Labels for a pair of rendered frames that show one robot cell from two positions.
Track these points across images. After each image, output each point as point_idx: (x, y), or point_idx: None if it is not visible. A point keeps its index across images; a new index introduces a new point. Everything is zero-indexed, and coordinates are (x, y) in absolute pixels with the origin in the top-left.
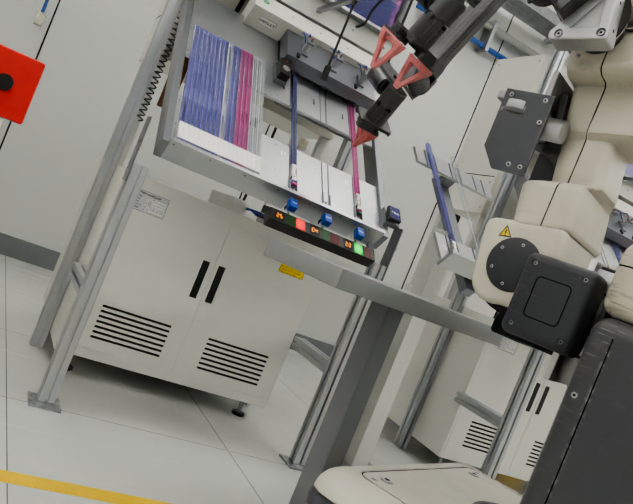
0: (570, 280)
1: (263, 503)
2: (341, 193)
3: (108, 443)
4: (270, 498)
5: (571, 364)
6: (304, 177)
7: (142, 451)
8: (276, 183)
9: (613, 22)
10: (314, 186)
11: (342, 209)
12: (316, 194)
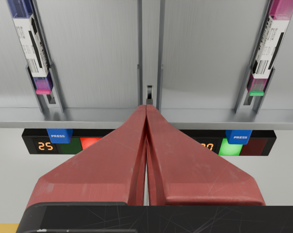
0: None
1: (146, 198)
2: (212, 32)
3: (49, 156)
4: None
5: None
6: (74, 34)
7: (71, 156)
8: None
9: None
10: (111, 52)
11: (203, 86)
12: (120, 75)
